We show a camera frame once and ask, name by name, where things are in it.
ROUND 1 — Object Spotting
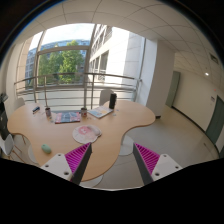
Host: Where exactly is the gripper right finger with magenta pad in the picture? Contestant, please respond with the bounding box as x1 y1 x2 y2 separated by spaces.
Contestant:
133 143 182 185

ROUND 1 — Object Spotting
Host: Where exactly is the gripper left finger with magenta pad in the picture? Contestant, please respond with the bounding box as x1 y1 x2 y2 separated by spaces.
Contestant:
42 143 92 185

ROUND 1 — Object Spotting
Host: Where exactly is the light green computer mouse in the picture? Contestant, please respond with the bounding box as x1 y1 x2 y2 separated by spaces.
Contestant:
41 144 51 154

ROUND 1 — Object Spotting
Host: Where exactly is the round pink white mouse pad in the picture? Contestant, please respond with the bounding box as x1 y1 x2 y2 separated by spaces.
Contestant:
72 125 102 144

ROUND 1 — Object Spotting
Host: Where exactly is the white round table base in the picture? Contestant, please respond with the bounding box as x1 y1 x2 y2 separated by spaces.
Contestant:
119 135 134 156

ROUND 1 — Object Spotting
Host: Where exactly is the wooden curved table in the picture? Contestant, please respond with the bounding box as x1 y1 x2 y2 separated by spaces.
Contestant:
6 99 157 183

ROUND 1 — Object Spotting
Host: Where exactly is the right patterned mug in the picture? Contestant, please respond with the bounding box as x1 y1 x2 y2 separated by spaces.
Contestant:
80 107 87 118

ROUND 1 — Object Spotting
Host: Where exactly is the patterned mug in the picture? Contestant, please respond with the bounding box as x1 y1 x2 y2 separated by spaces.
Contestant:
80 107 87 118
45 107 51 118

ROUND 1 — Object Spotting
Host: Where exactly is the left patterned mug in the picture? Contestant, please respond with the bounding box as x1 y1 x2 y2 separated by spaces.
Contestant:
45 107 51 118

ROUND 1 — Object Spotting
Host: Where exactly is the light blue open book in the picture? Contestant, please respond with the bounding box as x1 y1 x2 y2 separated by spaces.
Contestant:
88 106 112 119

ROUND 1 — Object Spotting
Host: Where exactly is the small blue white box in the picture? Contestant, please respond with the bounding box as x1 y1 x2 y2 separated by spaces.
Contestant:
32 106 40 114

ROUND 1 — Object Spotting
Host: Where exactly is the white chair at left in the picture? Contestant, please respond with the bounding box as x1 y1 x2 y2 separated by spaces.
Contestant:
0 134 21 159

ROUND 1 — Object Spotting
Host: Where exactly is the green door at right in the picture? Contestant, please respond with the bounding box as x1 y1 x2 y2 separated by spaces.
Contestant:
206 97 224 144

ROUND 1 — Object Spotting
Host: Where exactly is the white chair behind table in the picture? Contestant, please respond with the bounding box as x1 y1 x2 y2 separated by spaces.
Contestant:
99 89 113 106

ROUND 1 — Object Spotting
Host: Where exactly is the metal balcony railing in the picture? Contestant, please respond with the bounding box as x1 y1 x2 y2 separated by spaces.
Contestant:
14 72 140 107

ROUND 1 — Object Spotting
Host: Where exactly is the black cylindrical speaker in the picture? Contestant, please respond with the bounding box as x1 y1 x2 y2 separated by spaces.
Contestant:
109 93 117 109

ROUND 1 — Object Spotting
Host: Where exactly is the grey green far door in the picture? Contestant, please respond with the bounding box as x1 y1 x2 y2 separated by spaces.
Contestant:
166 71 181 107

